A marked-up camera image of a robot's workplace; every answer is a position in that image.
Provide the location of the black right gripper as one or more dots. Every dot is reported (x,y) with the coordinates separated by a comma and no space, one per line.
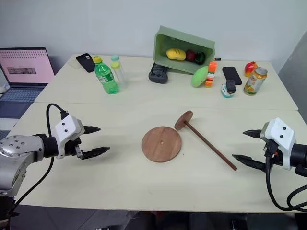
(273,153)

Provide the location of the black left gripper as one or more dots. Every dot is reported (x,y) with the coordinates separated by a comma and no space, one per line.
(71,148)

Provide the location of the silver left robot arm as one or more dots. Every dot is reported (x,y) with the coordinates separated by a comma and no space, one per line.
(16,149)

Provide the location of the wooden stick with small disc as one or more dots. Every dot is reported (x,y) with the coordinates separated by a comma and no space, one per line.
(204,141)

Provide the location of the round wooden disc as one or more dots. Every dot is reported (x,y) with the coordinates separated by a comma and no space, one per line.
(161,144)

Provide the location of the small white teal gadget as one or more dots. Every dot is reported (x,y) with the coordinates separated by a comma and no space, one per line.
(227,89)

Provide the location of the green soda bottle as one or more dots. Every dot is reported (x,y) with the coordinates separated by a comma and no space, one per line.
(106,77)

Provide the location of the orange drink can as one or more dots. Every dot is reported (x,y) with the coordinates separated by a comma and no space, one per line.
(254,82)

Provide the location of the clear bottle yellow cap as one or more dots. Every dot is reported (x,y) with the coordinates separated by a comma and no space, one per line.
(121,76)

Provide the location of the black smartphone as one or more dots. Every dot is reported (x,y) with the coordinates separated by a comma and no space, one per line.
(231,75)

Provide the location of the clear phone case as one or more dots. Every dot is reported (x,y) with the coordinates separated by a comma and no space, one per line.
(74,64)

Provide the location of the black phone case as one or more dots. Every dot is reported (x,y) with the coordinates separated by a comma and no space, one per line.
(85,62)

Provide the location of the red yellow toy apple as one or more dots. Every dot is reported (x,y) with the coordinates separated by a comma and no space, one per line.
(250,69)

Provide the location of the orange white block tower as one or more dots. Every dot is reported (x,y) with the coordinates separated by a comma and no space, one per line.
(211,75)

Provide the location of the clear bottle green cap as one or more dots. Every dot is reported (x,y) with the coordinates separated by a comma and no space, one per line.
(115,58)

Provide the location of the light green toy fruit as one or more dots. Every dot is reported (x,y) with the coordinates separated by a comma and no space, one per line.
(199,76)

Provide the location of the grey black calculator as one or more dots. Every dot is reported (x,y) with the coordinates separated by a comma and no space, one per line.
(158,73)

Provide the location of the laptop with pink screen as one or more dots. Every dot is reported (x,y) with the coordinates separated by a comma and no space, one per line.
(25,68)

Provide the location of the dark green toy vegetable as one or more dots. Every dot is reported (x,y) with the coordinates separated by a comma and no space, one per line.
(200,58)

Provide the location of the red toy fruit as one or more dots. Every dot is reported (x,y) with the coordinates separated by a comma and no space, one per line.
(190,55)

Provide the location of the yellow toy fruit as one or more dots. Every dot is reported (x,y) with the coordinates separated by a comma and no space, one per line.
(176,54)

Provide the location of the green plastic basket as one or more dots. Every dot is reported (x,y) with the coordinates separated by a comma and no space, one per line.
(182,42)

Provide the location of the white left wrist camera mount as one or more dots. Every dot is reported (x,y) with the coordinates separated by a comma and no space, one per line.
(68,128)

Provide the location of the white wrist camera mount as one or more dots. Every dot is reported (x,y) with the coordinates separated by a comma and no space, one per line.
(68,128)
(279,134)

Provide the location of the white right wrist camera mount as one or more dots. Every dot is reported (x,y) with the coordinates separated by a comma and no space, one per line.
(279,134)

